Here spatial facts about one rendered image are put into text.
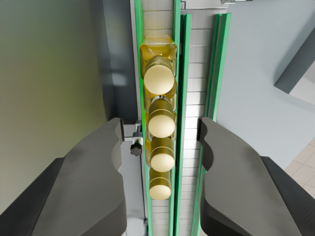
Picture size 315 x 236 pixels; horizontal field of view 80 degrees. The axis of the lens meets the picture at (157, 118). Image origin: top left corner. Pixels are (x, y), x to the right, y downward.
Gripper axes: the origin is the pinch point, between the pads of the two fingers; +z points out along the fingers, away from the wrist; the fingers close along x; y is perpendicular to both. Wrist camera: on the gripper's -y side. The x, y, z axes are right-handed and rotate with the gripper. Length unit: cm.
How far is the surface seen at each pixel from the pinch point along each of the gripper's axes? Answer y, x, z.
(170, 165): 11.9, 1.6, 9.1
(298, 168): 121, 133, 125
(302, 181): 137, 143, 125
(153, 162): 11.4, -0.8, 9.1
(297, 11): -7, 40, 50
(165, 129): 6.1, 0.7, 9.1
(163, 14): -6.8, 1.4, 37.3
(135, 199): 54, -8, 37
